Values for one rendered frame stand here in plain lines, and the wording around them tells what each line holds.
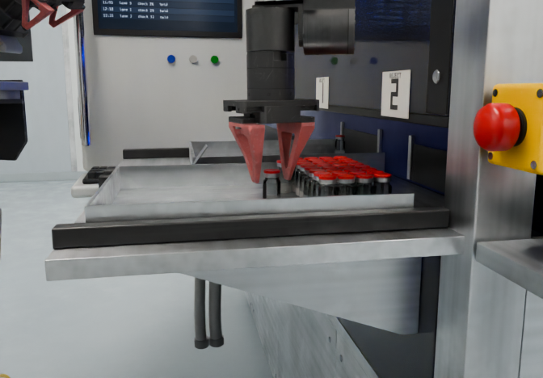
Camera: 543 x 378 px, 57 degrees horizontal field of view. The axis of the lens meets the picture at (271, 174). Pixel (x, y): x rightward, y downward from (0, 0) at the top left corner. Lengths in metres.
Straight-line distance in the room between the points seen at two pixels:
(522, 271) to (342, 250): 0.16
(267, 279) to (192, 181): 0.24
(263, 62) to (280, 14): 0.06
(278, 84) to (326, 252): 0.21
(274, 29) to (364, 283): 0.31
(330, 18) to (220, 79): 0.91
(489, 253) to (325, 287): 0.19
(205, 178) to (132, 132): 0.71
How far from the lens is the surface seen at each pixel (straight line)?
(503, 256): 0.50
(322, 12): 0.58
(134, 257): 0.47
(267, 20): 0.58
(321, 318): 1.09
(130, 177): 0.76
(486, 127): 0.44
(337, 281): 0.60
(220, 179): 0.76
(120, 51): 1.45
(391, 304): 0.64
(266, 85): 0.58
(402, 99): 0.66
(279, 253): 0.48
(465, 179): 0.54
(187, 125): 1.45
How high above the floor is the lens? 1.03
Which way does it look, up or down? 10 degrees down
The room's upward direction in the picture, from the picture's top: straight up
